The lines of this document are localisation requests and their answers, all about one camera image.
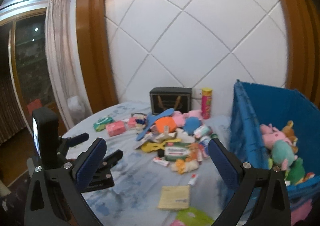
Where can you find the orange white fluffy plush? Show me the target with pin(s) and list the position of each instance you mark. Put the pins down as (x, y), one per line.
(185, 164)

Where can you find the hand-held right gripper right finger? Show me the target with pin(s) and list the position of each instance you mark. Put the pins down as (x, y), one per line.
(222, 163)

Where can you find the green pink wipes pack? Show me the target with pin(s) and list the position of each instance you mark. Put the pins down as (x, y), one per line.
(195, 217)

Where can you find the white curtain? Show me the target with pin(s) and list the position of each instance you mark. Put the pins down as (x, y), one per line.
(60, 53)

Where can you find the yellow paper booklet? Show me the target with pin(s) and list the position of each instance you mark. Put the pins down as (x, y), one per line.
(175, 197)

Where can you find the yellow plastic tool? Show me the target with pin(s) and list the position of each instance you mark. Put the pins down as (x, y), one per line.
(150, 146)

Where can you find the red white small box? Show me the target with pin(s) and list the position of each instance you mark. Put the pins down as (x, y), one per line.
(160, 161)

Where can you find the green white medicine box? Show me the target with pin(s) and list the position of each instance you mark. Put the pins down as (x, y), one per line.
(176, 152)

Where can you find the white plastic bag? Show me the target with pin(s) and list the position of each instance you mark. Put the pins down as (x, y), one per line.
(75, 107)

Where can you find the pink pig plush blue dress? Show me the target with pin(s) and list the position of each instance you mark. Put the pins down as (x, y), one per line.
(191, 124)

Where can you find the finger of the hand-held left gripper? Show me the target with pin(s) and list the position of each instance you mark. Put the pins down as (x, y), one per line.
(77, 138)
(105, 178)

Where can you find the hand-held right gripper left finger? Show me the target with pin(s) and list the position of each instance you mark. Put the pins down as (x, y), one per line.
(91, 163)

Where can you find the small red white tube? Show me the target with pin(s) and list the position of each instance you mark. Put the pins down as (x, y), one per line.
(192, 179)

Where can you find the brown patterned curtain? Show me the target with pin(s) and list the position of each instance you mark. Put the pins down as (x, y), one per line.
(10, 111)

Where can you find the red yellow snack can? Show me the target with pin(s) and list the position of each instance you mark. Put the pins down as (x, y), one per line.
(206, 106)

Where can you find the teal plush toy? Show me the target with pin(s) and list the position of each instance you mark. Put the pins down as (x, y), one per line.
(282, 153)

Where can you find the pink pig plush orange dress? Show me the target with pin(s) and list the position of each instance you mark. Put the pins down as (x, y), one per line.
(165, 124)

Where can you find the small pink pig plush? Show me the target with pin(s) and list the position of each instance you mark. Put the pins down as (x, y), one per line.
(271, 133)

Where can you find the orange printed packet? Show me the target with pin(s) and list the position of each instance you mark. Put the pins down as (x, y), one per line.
(193, 151)

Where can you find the white green tube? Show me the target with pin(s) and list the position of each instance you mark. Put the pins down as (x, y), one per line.
(202, 131)

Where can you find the brown wooden frame post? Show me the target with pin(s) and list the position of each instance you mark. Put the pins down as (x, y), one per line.
(90, 41)
(295, 28)

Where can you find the small cartoon doll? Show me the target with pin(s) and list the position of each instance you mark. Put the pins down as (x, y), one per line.
(140, 121)

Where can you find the blue plastic storage bin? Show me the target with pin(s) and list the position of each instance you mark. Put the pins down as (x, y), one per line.
(245, 121)

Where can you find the green plush toy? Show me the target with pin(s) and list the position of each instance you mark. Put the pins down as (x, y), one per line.
(296, 169)

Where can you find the blue shoehorn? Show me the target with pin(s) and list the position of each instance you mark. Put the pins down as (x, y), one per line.
(160, 115)

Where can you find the white padded headboard panel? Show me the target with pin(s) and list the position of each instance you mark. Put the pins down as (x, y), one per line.
(187, 41)

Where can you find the pink towel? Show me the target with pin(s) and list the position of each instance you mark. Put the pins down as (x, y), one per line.
(301, 213)

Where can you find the black gift box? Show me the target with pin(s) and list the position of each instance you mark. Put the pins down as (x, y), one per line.
(170, 101)

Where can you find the white wall socket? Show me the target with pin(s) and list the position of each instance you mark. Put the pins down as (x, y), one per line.
(197, 93)

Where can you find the dark glass window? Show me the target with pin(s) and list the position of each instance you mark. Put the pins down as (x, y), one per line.
(32, 66)

